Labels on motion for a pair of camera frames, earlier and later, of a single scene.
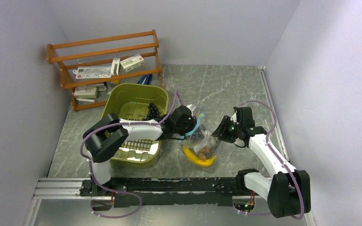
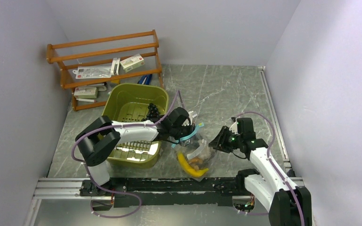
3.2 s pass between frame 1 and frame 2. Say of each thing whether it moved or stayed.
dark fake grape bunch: stayed
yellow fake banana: moved
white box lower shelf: stayed
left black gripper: stayed
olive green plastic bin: stayed
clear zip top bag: moved
